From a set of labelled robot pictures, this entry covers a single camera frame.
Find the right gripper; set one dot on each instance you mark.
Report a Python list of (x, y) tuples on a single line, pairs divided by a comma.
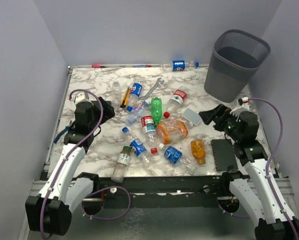
[(222, 112)]

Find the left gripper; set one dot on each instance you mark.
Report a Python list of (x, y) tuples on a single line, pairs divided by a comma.
[(108, 111)]

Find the red label clear bottle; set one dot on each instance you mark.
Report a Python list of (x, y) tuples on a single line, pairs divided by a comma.
[(150, 133)]

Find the Pepsi bottle blue cap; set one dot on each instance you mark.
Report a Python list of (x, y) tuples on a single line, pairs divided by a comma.
[(137, 147)]

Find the Starbucks coffee bottle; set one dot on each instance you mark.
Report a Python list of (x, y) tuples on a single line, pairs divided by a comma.
[(121, 165)]

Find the blue label water bottle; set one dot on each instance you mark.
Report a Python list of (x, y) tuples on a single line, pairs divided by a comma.
[(177, 158)]

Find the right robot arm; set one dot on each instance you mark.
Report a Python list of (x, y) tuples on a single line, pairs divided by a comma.
[(271, 215)]

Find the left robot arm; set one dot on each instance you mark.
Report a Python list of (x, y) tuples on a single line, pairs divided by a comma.
[(50, 211)]

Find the grey mesh waste bin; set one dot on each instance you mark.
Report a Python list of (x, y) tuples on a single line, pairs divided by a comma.
[(236, 57)]

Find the clear empty bottle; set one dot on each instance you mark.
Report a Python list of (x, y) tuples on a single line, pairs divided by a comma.
[(116, 93)]

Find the clear bottle purple label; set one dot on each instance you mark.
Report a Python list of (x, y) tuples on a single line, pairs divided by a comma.
[(139, 111)]

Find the grey white rectangular pad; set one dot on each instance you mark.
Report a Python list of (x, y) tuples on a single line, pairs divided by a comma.
[(191, 116)]

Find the Pepsi bottle blue label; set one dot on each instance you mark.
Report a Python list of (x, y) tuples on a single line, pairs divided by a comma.
[(133, 96)]

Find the black notebook right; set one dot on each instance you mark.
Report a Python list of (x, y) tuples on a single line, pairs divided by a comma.
[(224, 156)]

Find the silver open-end wrench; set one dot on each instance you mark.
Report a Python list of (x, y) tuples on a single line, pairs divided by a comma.
[(159, 81)]

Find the small orange juice bottle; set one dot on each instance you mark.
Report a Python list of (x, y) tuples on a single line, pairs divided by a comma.
[(198, 151)]

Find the green plastic bottle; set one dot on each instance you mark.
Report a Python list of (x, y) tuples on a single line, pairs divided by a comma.
[(156, 110)]

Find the red green label water bottle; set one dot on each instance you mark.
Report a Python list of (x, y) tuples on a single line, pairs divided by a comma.
[(176, 100)]

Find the large orange label bottle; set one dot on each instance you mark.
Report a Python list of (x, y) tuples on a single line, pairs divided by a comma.
[(173, 131)]

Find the loose red bottle cap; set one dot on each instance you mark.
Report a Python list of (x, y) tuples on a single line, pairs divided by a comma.
[(166, 115)]

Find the Pepsi bottle at back edge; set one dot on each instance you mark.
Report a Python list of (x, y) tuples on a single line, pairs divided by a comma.
[(180, 65)]

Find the blue handled pliers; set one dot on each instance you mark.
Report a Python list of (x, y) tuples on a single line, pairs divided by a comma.
[(64, 131)]

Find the red handled screwdriver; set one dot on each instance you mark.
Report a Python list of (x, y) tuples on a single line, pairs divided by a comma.
[(97, 66)]

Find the blue handled screwdriver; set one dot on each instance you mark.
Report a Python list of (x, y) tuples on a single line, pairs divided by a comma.
[(142, 66)]

